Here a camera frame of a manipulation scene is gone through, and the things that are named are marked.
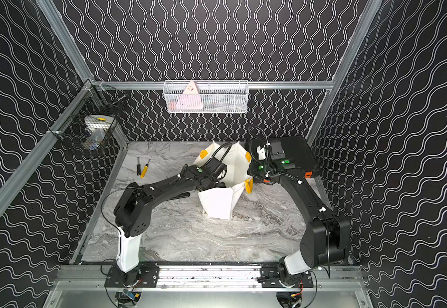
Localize white canvas pouch yellow handles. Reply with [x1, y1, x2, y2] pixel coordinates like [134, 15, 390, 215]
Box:
[194, 142, 252, 220]

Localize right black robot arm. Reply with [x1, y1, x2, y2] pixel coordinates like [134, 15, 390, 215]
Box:
[247, 159, 350, 285]

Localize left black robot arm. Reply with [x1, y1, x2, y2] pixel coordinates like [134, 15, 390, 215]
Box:
[113, 163, 227, 286]

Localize black marker pen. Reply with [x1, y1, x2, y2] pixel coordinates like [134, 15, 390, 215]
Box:
[170, 192, 191, 200]

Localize black tool case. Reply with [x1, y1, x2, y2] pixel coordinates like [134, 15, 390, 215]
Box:
[277, 136, 321, 179]

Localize black small screwdriver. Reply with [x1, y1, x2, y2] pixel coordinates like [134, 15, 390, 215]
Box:
[136, 157, 142, 177]

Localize pink triangular card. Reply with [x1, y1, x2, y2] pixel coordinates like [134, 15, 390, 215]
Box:
[175, 80, 204, 111]

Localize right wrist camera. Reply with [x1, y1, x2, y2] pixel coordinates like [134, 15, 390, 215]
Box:
[268, 139, 286, 160]

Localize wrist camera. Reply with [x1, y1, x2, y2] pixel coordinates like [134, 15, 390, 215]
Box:
[202, 158, 227, 179]
[268, 139, 286, 160]

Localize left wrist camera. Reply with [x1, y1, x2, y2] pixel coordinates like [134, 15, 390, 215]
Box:
[202, 158, 227, 179]

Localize yellow handled screwdriver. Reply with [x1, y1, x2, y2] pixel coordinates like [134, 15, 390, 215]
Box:
[140, 160, 150, 178]

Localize white wire wall basket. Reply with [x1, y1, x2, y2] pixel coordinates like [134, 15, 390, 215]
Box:
[163, 80, 249, 114]

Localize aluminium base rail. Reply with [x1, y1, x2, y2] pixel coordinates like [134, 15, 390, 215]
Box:
[103, 263, 317, 290]

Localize black wire mesh basket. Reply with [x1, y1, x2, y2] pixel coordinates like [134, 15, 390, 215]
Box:
[51, 80, 128, 157]

